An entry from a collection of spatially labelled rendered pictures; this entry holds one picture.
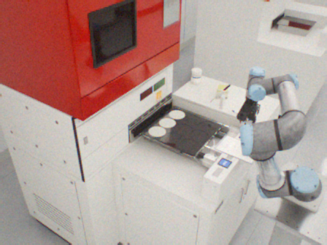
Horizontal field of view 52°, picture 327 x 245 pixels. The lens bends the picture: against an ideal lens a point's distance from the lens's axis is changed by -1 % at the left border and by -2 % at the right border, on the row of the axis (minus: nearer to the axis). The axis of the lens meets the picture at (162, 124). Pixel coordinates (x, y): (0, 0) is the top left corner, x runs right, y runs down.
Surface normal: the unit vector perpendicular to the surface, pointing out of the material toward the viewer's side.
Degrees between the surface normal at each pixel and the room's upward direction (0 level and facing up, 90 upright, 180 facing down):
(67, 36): 90
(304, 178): 37
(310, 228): 0
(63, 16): 90
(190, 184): 0
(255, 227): 0
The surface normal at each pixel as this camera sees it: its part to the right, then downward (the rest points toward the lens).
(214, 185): -0.56, 0.47
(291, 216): 0.01, -0.81
